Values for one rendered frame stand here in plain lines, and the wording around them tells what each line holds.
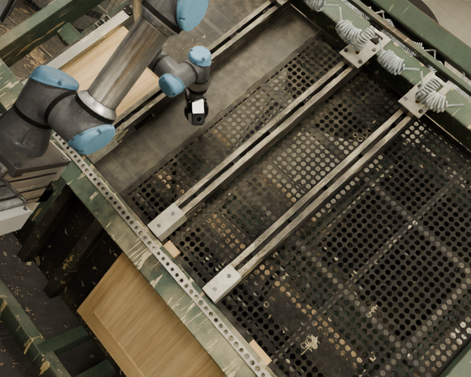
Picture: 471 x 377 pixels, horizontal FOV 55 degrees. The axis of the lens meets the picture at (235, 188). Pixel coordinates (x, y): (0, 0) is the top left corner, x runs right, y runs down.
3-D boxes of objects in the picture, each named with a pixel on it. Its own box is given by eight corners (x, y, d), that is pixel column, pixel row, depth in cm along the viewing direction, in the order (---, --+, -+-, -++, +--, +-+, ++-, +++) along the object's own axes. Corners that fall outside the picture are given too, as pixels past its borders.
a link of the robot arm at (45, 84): (37, 98, 132) (60, 60, 128) (68, 129, 130) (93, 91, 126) (4, 96, 121) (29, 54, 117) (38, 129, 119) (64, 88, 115)
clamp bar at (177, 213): (147, 226, 170) (131, 206, 147) (365, 41, 193) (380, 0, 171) (164, 245, 167) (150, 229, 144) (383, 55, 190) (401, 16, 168)
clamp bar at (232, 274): (200, 286, 161) (191, 276, 139) (422, 85, 185) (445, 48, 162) (219, 308, 158) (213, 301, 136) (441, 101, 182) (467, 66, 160)
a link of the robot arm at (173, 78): (149, 81, 151) (173, 65, 156) (173, 103, 149) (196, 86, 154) (149, 66, 144) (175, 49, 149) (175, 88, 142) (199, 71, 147)
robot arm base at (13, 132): (17, 158, 121) (35, 130, 118) (-21, 122, 123) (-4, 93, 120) (55, 154, 135) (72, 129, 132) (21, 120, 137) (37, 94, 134)
